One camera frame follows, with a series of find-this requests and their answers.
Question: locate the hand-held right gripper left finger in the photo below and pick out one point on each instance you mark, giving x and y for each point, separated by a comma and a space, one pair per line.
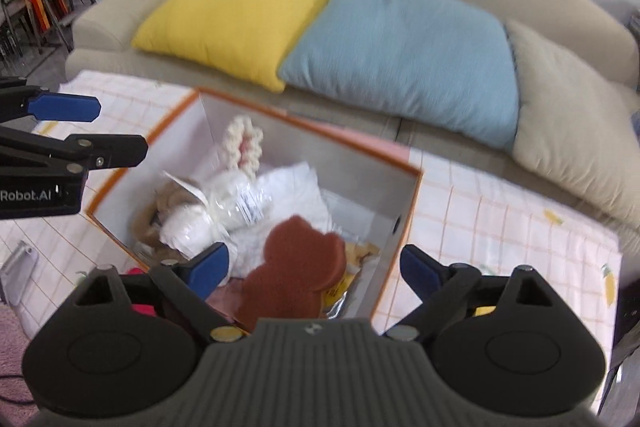
210, 268

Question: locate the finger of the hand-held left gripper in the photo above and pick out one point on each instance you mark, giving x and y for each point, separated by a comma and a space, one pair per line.
110, 151
65, 108

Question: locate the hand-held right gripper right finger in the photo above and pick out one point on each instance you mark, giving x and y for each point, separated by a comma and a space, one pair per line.
417, 268

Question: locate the orange cardboard box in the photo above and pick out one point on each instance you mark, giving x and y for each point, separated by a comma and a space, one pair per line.
390, 267

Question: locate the yellow snack pouch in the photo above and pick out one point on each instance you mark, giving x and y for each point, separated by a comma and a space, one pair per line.
360, 252

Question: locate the plastic-wrapped white plush bunny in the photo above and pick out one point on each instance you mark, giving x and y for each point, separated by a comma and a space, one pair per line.
225, 197

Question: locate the brown plush toy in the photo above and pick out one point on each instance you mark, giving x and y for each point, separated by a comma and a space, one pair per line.
167, 202

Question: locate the brown sponge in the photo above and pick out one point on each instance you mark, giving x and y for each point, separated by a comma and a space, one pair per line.
290, 272

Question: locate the white paper towel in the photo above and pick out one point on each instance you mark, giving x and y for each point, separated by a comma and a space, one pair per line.
295, 192

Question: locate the pink fluffy cloth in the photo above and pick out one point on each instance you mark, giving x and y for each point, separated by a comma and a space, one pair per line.
225, 299

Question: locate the checked printed blanket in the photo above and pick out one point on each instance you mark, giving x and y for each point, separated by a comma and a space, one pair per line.
500, 232

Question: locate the yellow pillow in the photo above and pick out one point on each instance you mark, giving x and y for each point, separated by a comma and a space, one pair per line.
235, 17

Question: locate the beige pillow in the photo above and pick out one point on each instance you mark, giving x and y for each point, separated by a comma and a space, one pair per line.
565, 117

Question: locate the blue pillow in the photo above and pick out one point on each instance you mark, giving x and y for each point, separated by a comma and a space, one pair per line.
400, 57

